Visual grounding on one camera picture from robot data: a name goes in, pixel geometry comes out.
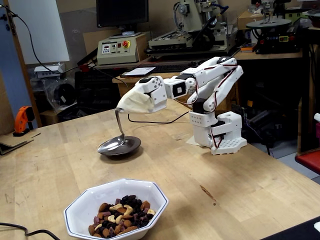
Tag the nut and raisin mix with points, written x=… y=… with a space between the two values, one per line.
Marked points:
x=120 y=217

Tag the clear plastic bag black item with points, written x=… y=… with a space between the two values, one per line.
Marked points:
x=63 y=93

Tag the wooden workbench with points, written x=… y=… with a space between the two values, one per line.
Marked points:
x=270 y=55

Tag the black computer monitor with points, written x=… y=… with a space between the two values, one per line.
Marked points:
x=122 y=12

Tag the beige control box red button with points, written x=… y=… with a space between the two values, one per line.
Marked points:
x=117 y=56

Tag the wooden post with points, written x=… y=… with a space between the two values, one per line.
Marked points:
x=22 y=70

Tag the brown plate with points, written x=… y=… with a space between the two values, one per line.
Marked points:
x=131 y=147

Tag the black plastic crate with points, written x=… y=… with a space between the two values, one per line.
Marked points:
x=95 y=87

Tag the beige milling machine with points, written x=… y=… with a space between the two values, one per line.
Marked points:
x=192 y=15

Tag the white board panel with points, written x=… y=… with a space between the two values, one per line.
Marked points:
x=45 y=30

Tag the green controller board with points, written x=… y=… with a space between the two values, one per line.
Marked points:
x=238 y=110

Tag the white object with pink edge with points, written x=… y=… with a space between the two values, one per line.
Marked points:
x=318 y=125

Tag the bent metal spoon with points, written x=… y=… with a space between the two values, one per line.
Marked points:
x=110 y=146

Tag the orange and black tool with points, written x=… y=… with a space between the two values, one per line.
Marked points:
x=22 y=118

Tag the black scroll saw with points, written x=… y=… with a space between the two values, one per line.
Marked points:
x=275 y=40

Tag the wooden desk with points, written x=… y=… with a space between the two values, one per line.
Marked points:
x=116 y=80

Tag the tablet with white screen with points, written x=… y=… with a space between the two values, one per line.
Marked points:
x=138 y=71

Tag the large black box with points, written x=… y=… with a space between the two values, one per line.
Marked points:
x=300 y=231

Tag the black keyboard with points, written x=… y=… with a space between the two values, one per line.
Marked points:
x=172 y=68

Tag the flat cardboard pieces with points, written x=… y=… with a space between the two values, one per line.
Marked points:
x=12 y=141

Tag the red padded chair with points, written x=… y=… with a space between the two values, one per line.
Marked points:
x=310 y=160

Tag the pale paper sheet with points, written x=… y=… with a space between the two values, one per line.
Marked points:
x=191 y=141

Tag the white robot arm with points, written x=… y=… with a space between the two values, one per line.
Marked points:
x=225 y=125

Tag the white octagonal bowl blue rim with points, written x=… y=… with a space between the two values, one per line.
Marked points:
x=100 y=195

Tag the white power strip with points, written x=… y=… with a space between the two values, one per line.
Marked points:
x=48 y=71

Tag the brown cardboard box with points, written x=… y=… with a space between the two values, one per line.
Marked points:
x=247 y=20

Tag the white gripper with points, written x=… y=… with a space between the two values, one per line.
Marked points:
x=157 y=98

